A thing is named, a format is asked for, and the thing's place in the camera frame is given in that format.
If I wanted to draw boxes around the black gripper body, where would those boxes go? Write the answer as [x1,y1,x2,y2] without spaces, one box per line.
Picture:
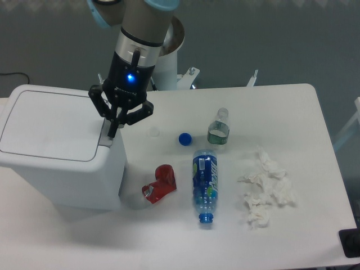
[103,50,155,110]

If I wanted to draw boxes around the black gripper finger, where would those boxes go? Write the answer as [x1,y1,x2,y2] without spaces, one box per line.
[118,101,154,129]
[88,85,118,138]

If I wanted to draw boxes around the white push-lid trash can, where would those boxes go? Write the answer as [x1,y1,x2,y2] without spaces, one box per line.
[1,85,127,210]

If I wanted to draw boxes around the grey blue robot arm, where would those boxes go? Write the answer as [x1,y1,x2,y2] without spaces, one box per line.
[87,1,179,138]

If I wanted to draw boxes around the crushed red can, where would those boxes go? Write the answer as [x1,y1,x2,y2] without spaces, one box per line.
[141,164,177,208]

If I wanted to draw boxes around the white bottle cap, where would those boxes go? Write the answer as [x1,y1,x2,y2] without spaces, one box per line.
[148,127,160,137]

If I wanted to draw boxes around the blue bottle cap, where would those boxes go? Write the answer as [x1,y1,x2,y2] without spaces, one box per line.
[178,132,192,146]

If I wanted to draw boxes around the blue plastic bottle lying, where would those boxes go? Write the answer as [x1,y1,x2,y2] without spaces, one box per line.
[192,149,219,224]

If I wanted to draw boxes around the clear green-label bottle upright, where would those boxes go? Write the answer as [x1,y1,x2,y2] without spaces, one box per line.
[207,107,230,149]

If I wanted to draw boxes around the crumpled white tissue pile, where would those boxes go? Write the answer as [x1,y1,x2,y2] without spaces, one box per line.
[237,146,296,230]

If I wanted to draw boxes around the black device at right edge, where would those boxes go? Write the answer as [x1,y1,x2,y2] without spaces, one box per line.
[339,228,359,258]

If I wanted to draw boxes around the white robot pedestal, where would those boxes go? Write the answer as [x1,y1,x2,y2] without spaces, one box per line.
[97,15,202,93]

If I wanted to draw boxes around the black floor cable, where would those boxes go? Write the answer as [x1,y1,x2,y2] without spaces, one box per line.
[0,72,30,85]

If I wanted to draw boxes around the white frame at right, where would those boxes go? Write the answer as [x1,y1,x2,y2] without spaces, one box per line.
[332,97,359,152]

